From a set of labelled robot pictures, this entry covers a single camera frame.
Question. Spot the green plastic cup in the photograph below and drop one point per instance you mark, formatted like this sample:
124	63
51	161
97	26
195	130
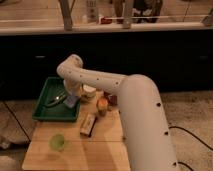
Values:
57	142

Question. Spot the wooden block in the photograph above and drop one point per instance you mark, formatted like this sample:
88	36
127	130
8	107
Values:
88	124

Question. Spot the pale blue sponge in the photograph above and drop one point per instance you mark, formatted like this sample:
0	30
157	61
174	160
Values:
71	101

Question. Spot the white cup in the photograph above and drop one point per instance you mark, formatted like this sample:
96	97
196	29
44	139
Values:
88	93

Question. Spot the green handled utensil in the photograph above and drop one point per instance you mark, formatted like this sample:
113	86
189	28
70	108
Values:
57	100

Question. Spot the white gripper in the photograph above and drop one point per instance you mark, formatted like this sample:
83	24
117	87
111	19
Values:
72	87

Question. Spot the red can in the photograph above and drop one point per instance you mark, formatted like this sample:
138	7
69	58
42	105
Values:
112	99

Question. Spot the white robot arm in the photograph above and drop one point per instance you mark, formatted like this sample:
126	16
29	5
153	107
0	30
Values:
144	124

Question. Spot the green plastic tray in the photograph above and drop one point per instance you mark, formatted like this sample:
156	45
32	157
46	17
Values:
53	86

